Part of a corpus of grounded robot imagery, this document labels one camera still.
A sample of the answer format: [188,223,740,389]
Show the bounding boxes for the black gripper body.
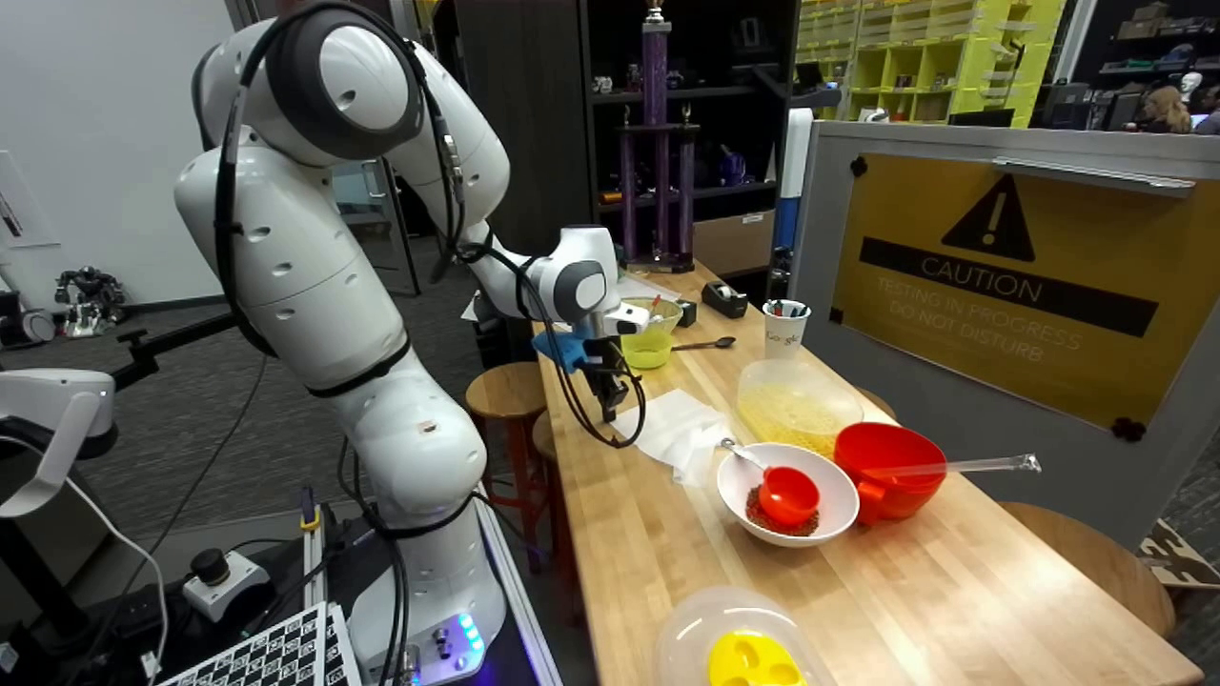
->
[580,331,631,386]

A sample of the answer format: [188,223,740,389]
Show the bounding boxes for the white paper towel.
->
[627,386,744,481]

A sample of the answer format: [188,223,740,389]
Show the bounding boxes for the yellow-green plastic bowl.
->
[617,316,687,375]

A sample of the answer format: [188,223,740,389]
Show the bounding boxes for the black measuring spoon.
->
[668,331,744,356]

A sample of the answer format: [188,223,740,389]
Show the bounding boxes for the round wooden stool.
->
[997,497,1181,641]
[462,356,554,514]

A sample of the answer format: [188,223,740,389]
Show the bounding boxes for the small black device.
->
[700,279,753,322]

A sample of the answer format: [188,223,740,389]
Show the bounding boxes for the clear tub with yellow liquid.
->
[733,353,870,453]

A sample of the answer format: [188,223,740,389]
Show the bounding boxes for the white paper cup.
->
[757,297,819,360]

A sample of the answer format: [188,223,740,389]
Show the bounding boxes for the red measuring cup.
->
[715,435,828,537]

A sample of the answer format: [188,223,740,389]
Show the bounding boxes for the purple trophy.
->
[613,0,706,275]

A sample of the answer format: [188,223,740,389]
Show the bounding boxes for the white bowl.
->
[711,438,866,553]

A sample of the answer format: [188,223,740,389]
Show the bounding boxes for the blue white rolled banner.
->
[765,101,819,306]

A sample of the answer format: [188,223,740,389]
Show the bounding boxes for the clear lidded container yellow item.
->
[651,582,837,686]

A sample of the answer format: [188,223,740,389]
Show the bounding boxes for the red plastic bowl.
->
[829,420,954,524]

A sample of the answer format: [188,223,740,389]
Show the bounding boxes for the gray partition panel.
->
[790,118,1220,553]

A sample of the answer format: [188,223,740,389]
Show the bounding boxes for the clear plastic spoon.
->
[888,450,1049,482]

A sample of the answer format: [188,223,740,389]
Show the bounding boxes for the yellow caution sign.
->
[829,152,1220,435]

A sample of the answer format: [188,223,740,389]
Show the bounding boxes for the black white calibration board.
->
[157,600,365,686]

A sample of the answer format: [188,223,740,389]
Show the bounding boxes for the black knob control box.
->
[177,544,275,627]

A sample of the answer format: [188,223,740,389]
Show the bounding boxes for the yellow-green shelf unit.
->
[794,0,1071,131]

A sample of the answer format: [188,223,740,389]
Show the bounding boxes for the white device on stand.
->
[0,367,123,520]

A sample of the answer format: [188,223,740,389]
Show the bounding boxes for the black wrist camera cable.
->
[554,356,651,453]

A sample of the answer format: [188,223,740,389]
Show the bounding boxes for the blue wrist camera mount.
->
[531,328,595,373]

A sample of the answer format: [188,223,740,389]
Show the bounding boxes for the aluminium frame rail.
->
[471,497,571,686]

